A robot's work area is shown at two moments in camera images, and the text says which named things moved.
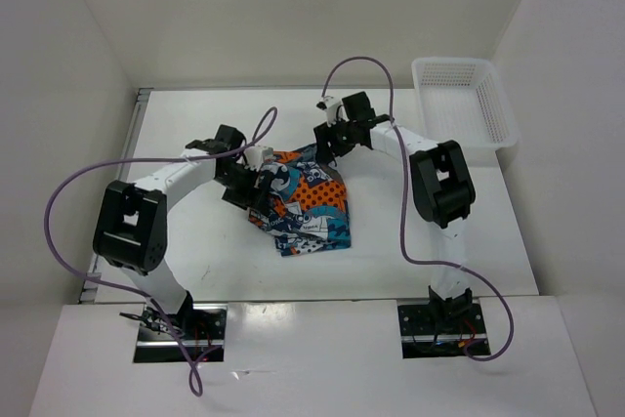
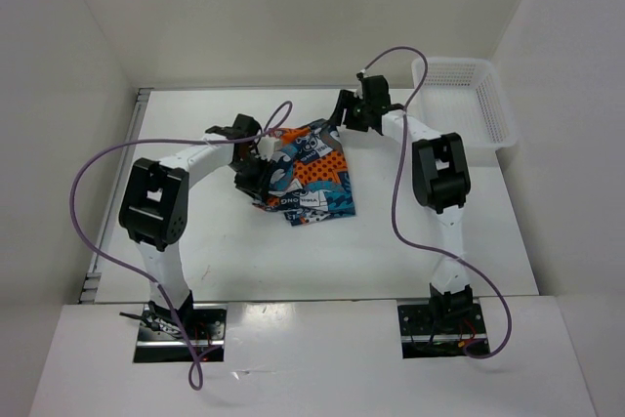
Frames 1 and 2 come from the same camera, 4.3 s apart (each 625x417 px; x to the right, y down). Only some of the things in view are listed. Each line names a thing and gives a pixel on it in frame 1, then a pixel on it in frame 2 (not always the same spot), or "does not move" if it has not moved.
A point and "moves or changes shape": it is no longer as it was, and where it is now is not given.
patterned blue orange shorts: (304, 203) moves or changes shape
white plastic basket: (465, 101) does not move
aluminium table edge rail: (122, 176) does not move
